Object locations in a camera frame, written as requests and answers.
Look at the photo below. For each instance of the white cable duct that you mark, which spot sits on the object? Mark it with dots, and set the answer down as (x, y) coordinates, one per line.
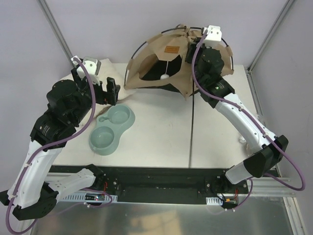
(89, 197)
(215, 201)

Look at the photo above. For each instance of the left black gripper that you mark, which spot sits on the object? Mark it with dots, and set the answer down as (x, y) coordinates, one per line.
(102, 90)

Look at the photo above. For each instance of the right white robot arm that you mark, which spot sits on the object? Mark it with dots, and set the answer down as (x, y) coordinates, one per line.
(266, 147)

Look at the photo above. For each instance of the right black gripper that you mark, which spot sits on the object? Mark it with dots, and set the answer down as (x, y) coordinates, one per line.
(191, 50)

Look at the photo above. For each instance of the right aluminium frame post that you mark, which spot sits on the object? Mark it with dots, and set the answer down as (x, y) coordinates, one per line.
(288, 5)

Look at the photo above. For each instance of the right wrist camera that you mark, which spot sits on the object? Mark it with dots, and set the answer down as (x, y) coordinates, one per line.
(213, 35)

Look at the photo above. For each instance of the left aluminium frame post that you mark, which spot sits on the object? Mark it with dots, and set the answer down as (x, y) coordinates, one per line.
(55, 28)

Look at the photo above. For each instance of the right white cable duct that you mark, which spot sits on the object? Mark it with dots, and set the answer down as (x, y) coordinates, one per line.
(215, 201)

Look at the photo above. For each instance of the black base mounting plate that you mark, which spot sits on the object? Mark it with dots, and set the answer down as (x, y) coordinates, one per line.
(191, 186)

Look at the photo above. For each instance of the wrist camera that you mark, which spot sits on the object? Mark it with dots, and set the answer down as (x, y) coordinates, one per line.
(213, 35)
(92, 66)

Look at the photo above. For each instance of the aluminium frame post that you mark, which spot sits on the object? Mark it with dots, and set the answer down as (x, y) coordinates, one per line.
(55, 28)
(288, 5)

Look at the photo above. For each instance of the left white cable duct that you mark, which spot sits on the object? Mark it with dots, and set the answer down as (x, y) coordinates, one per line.
(89, 197)

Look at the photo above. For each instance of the green double pet bowl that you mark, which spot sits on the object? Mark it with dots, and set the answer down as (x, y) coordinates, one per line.
(110, 126)

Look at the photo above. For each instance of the beige pet tent fabric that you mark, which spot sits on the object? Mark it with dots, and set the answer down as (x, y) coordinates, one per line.
(228, 69)

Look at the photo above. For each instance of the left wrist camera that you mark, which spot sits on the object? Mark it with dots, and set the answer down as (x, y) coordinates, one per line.
(92, 66)

